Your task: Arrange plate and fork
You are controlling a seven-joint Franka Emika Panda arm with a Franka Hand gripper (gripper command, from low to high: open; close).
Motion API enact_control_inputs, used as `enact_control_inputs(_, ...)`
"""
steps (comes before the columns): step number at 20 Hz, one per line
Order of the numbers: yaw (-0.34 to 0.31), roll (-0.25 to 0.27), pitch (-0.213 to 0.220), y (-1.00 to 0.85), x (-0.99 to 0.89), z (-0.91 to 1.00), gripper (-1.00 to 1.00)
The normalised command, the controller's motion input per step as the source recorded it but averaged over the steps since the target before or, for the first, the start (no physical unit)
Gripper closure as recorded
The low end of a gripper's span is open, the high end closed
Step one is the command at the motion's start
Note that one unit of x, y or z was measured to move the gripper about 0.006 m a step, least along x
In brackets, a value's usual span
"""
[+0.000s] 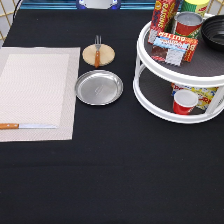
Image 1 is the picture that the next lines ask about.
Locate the green yellow canister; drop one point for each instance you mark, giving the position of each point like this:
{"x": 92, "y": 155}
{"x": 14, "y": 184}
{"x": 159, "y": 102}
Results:
{"x": 197, "y": 6}

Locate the round wooden coaster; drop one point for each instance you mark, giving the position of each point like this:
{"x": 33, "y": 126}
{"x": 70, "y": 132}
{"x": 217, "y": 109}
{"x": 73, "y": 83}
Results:
{"x": 107, "y": 54}

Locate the black bowl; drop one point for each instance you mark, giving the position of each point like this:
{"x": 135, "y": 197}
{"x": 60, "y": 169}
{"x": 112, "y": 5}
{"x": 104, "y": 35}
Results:
{"x": 212, "y": 32}

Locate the brown chocolate bar packet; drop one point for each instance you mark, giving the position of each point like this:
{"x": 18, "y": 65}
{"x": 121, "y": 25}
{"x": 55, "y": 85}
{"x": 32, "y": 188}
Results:
{"x": 167, "y": 55}

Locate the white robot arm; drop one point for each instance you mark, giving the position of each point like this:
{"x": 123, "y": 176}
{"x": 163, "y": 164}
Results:
{"x": 98, "y": 4}

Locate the yellow snack box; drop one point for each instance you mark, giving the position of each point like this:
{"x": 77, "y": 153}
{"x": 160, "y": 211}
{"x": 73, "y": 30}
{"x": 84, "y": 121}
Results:
{"x": 205, "y": 95}

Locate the red tin can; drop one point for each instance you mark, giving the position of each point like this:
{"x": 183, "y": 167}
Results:
{"x": 187, "y": 24}

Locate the red raisins box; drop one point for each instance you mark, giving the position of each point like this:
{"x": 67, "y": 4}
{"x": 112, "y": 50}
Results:
{"x": 164, "y": 11}

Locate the round silver metal plate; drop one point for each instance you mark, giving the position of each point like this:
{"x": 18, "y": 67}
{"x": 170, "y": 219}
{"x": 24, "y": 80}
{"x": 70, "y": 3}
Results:
{"x": 98, "y": 87}

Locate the orange butter box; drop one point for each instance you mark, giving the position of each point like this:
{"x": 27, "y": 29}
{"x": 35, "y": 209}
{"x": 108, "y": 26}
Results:
{"x": 168, "y": 40}

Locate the red plastic cup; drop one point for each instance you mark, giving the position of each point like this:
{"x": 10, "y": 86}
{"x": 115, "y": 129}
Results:
{"x": 184, "y": 102}

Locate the wooden-handled metal fork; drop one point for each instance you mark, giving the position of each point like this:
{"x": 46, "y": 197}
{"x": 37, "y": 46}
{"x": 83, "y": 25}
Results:
{"x": 97, "y": 54}

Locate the wooden-handled table knife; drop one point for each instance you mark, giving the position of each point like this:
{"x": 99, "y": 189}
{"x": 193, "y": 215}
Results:
{"x": 25, "y": 126}

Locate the white two-tier turntable rack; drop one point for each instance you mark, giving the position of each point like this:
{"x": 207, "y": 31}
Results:
{"x": 152, "y": 81}

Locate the beige woven placemat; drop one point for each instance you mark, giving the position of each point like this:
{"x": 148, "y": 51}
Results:
{"x": 37, "y": 86}

